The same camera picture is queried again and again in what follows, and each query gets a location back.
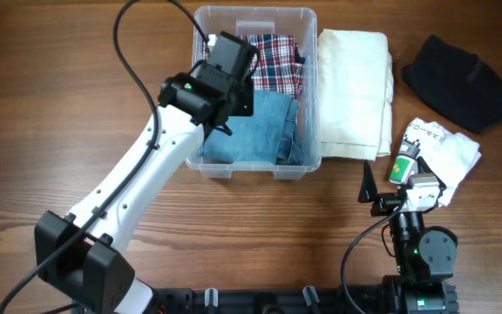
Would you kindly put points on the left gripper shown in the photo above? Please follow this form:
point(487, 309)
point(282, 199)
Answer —
point(247, 102)

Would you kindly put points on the white printed t-shirt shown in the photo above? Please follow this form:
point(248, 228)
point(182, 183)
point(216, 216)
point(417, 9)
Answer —
point(450, 156)

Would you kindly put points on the folded cream cloth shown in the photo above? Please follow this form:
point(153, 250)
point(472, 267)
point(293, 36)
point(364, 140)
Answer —
point(356, 85)

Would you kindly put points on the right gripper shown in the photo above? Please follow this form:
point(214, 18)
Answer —
point(369, 193)

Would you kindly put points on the clear plastic storage container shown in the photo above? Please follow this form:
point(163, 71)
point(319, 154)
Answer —
point(299, 22)

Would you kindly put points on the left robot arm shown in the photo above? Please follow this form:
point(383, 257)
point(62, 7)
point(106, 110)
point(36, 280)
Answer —
point(81, 254)

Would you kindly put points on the blue denim jeans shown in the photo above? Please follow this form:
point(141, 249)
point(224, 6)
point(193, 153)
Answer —
point(269, 135)

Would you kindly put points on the red plaid shirt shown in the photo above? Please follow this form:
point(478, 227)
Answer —
point(280, 68)

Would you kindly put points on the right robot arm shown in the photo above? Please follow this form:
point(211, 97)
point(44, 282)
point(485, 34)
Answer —
point(425, 256)

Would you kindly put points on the folded black garment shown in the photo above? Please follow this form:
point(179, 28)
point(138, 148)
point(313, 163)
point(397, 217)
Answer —
point(457, 84)

